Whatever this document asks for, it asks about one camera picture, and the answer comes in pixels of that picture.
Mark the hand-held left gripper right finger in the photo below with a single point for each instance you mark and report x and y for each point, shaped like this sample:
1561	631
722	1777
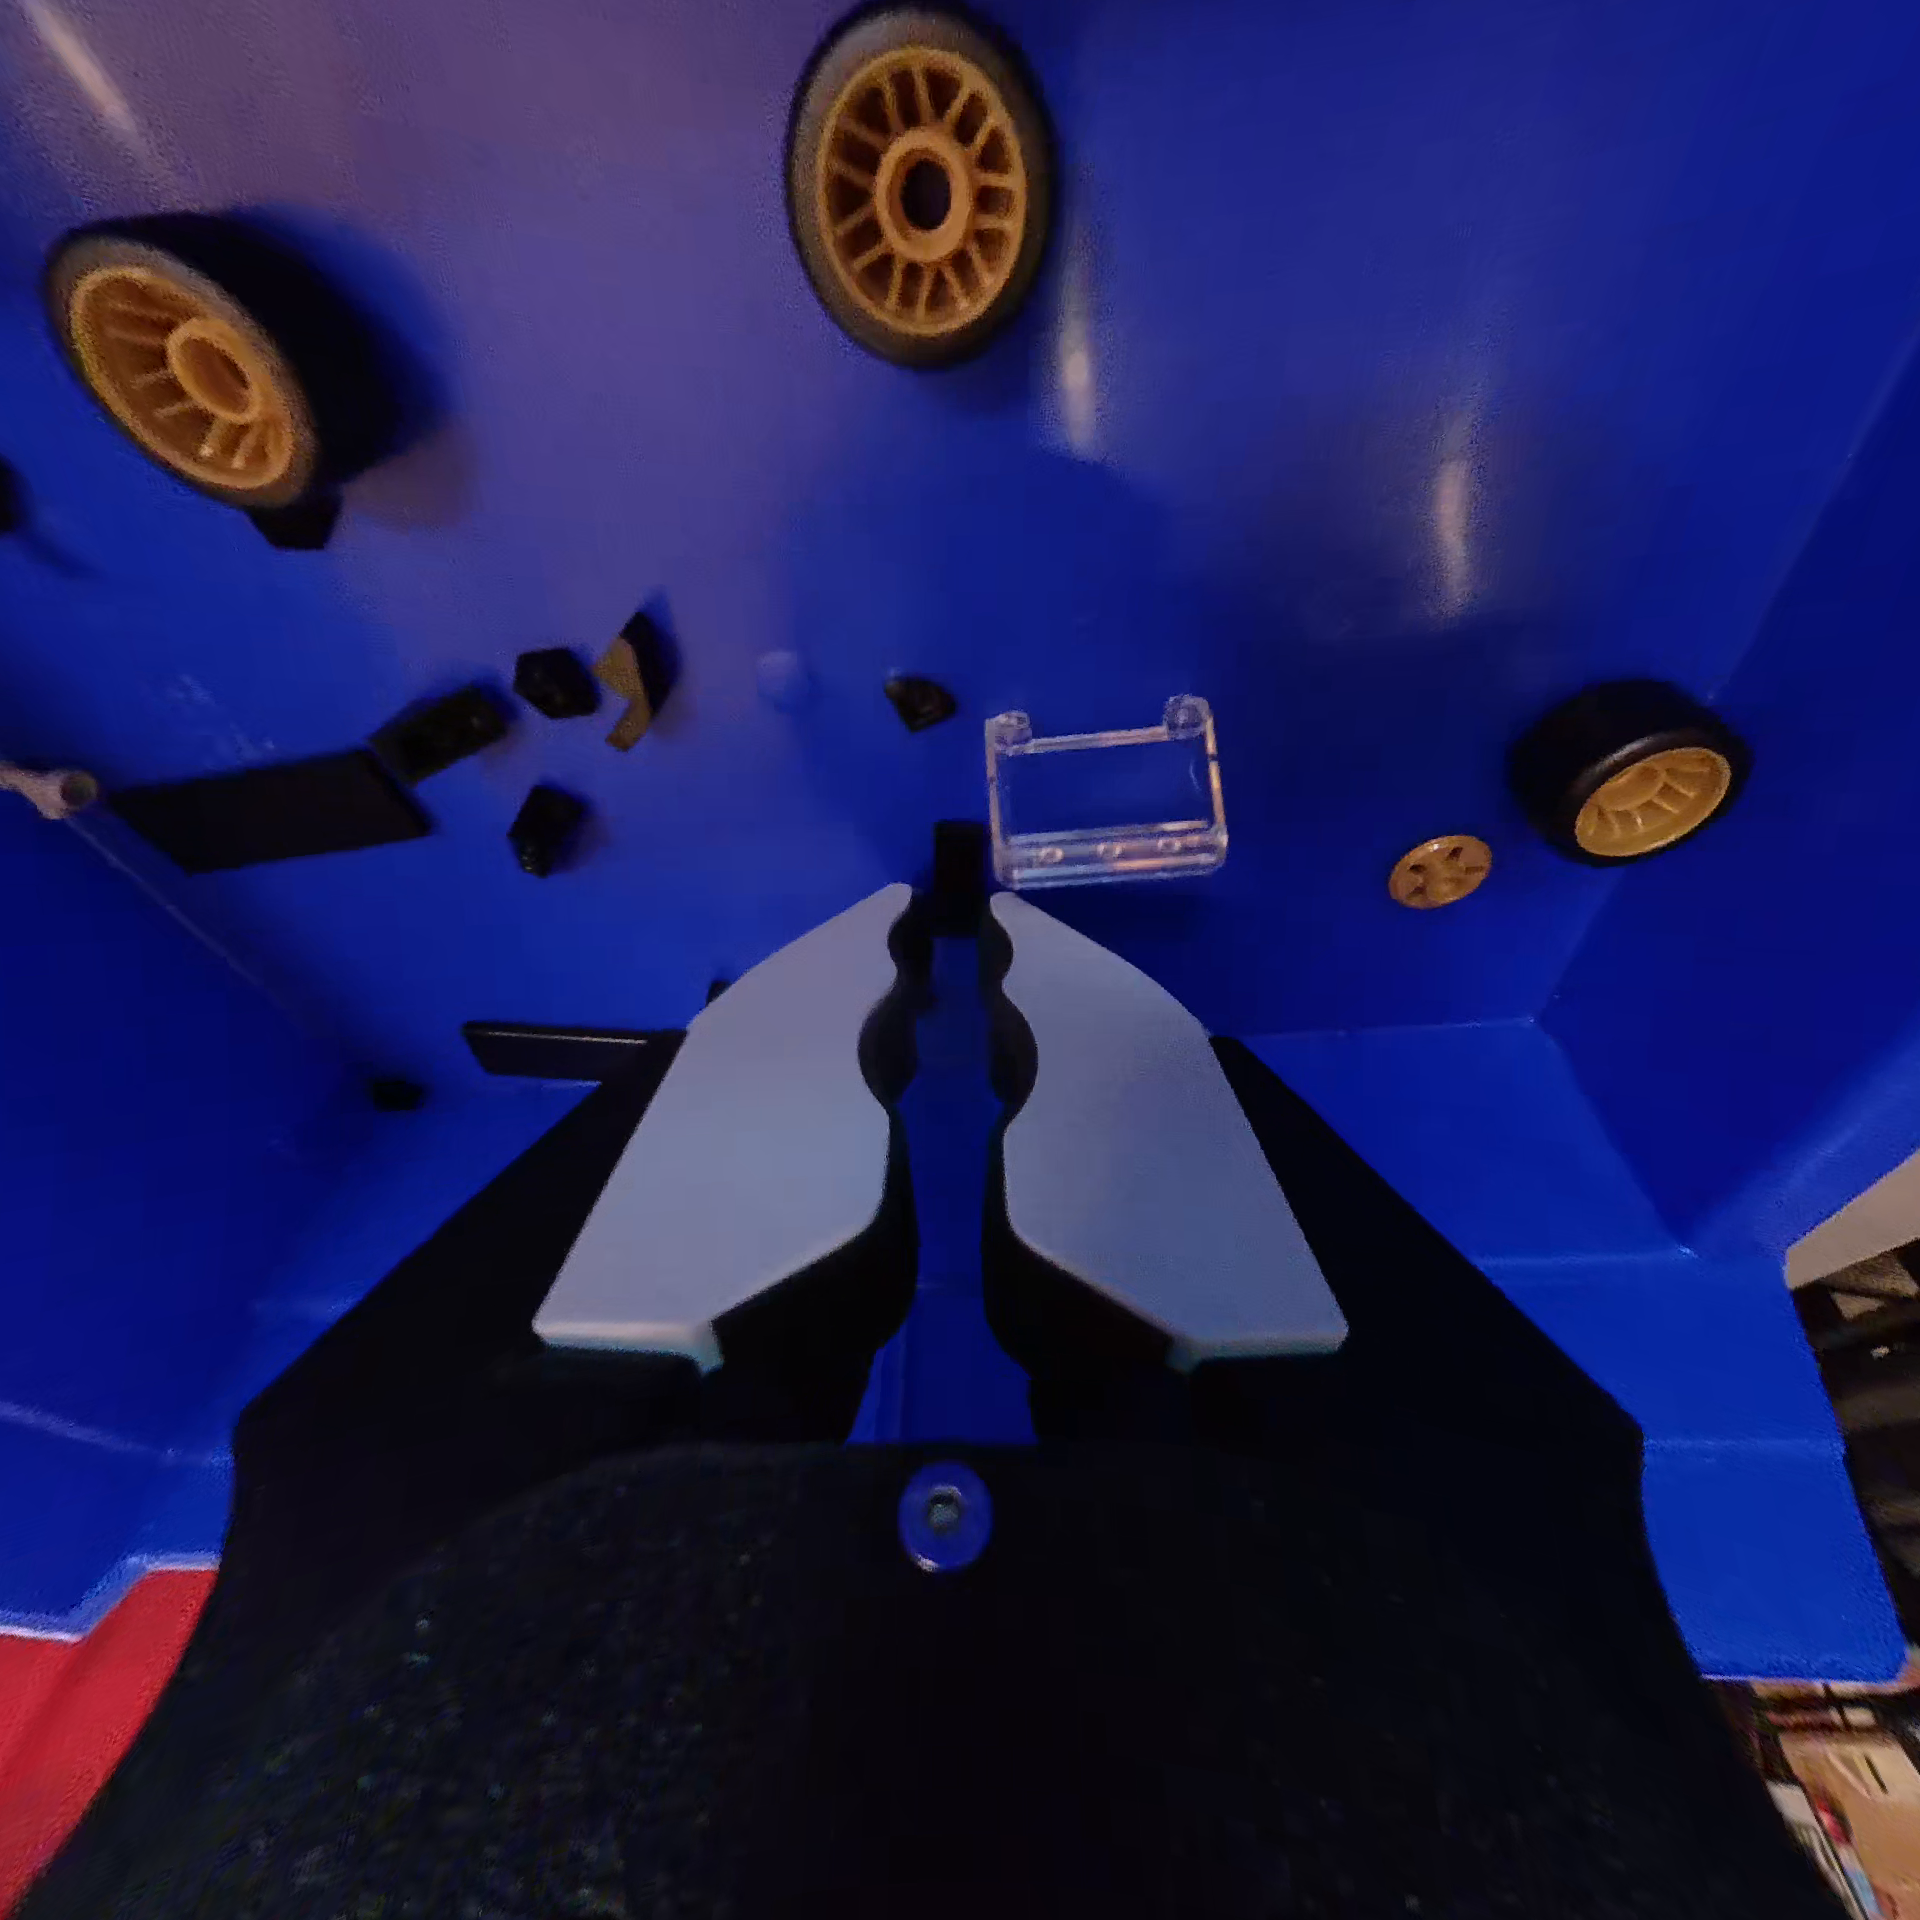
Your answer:
1170	1163

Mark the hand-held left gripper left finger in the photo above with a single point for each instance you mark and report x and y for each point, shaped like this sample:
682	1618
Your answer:
737	1163

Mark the small black lego piece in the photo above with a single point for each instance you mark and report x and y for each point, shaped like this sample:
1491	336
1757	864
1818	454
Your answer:
956	864

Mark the blue plastic bin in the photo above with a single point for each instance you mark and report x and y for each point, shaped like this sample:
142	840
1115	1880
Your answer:
1350	451

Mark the clear lego wedge piece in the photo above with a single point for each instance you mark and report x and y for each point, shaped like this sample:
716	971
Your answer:
1110	806

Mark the tan lego wheel hub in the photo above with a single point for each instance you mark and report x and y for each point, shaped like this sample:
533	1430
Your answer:
1441	874

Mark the scattered loose black lego parts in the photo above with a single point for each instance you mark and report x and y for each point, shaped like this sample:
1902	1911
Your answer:
269	811

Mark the tyred tan lego wheel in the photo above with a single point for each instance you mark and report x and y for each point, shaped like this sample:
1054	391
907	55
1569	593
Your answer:
922	187
1641	786
194	375

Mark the red plastic bin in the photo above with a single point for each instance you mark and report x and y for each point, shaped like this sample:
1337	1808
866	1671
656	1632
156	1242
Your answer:
91	1740

